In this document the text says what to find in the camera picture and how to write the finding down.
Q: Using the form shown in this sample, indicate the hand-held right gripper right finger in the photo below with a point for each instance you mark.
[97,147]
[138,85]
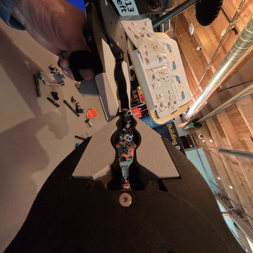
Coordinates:
[156,158]

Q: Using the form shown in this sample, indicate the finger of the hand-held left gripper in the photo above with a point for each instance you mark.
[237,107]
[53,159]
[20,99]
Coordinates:
[127,79]
[106,89]

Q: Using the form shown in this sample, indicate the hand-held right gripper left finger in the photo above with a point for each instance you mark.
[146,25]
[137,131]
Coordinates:
[94,158]

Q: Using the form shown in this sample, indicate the person's left forearm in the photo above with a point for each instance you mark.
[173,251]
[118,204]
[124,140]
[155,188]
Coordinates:
[6,11]

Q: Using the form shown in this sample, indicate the black elbow connector blue pin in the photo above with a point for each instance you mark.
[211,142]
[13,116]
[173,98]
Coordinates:
[81,111]

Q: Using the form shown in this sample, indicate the person's left hand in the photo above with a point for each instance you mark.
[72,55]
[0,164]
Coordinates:
[49,29]

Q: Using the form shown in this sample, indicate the white book stand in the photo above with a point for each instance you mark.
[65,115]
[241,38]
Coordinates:
[142,85]

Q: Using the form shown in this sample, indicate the blue brick separator tool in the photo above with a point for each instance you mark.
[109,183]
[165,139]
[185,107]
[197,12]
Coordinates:
[77,145]

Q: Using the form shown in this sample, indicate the black axle rod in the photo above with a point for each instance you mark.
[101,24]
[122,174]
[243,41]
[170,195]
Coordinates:
[79,137]
[71,108]

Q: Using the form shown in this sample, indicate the open instruction booklet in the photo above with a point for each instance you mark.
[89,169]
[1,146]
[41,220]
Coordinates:
[142,55]

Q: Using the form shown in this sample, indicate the orange plastic panel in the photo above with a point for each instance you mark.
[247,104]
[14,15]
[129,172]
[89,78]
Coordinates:
[92,113]

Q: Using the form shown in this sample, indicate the robot kit box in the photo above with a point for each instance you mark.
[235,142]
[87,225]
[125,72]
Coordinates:
[172,134]

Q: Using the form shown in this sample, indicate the dark grey beam connector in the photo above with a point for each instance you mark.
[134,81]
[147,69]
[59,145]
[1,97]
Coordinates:
[77,85]

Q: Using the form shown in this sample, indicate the tracked toy robot vehicle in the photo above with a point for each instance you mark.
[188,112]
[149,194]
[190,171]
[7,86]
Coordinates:
[126,154]

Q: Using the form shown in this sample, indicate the grey axle connector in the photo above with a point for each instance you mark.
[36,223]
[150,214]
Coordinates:
[78,106]

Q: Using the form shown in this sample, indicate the small grey connector block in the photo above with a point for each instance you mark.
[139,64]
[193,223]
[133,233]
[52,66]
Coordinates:
[90,124]

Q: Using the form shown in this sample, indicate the small dark grey bush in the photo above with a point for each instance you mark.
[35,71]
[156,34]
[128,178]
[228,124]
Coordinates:
[73,99]

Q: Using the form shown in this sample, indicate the printed instruction sheet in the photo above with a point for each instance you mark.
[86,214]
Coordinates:
[176,79]

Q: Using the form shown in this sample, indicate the black angle connector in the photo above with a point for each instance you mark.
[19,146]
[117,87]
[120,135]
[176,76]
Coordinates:
[55,95]

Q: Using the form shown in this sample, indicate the short black pin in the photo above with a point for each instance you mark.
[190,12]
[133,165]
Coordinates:
[53,102]

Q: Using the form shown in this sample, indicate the white air vent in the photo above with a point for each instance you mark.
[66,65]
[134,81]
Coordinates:
[166,25]

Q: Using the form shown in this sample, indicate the black pole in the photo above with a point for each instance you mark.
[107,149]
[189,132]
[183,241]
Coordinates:
[174,11]

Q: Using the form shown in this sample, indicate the silver ventilation duct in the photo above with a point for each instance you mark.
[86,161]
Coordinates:
[227,65]

